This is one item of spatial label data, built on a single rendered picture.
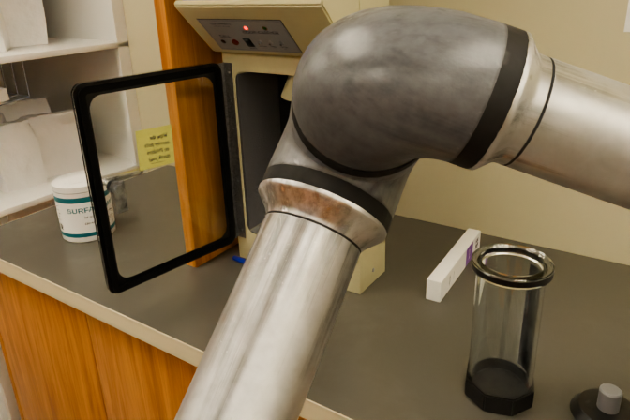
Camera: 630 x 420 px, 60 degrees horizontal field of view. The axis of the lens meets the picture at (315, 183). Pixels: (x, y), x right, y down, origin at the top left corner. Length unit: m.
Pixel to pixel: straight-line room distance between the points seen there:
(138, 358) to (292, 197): 0.87
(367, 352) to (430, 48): 0.71
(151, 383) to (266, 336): 0.86
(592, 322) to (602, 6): 0.62
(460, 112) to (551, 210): 1.06
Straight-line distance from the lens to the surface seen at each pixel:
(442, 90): 0.33
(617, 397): 0.88
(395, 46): 0.34
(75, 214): 1.46
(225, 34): 1.05
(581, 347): 1.07
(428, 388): 0.92
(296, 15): 0.90
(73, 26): 2.30
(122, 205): 1.04
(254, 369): 0.40
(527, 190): 1.38
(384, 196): 0.43
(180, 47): 1.14
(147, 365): 1.23
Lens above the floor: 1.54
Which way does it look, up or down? 20 degrees down
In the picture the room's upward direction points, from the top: 2 degrees counter-clockwise
